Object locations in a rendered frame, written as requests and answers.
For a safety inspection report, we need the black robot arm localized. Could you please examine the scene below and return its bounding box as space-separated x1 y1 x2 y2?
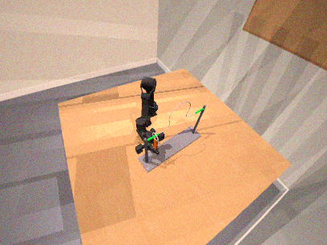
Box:
135 76 159 139

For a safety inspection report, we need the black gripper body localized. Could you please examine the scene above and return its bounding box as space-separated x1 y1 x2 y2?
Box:
135 131 165 155

